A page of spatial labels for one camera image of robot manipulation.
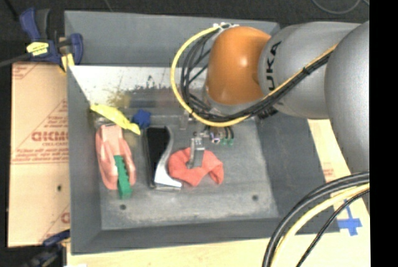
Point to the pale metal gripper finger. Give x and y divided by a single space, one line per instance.
192 150
199 157

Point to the red cloth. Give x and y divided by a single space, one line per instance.
205 170

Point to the black flat block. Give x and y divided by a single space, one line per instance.
155 150

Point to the grey metal bin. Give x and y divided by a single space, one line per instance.
199 200

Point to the small blue toy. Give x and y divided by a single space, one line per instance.
141 118

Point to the green toothed block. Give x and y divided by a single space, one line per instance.
123 180

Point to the yellow crumpled cloth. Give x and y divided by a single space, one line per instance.
116 116

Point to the pink toy shoe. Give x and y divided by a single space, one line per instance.
107 147

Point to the brown cardboard board, red print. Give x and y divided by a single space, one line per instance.
37 122

